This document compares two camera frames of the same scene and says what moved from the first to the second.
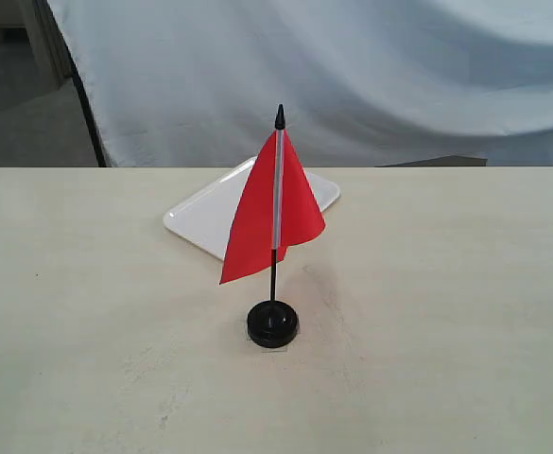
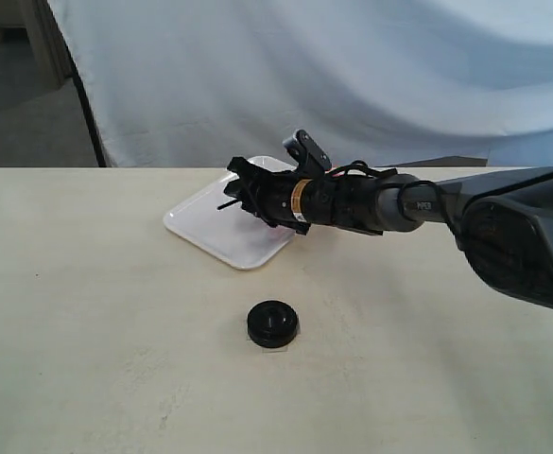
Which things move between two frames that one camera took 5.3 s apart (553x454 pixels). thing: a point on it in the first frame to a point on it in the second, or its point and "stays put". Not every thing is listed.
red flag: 279,204 to 228,203
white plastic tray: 210,218 stays put
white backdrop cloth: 198,83 stays put
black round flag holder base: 271,323 stays put
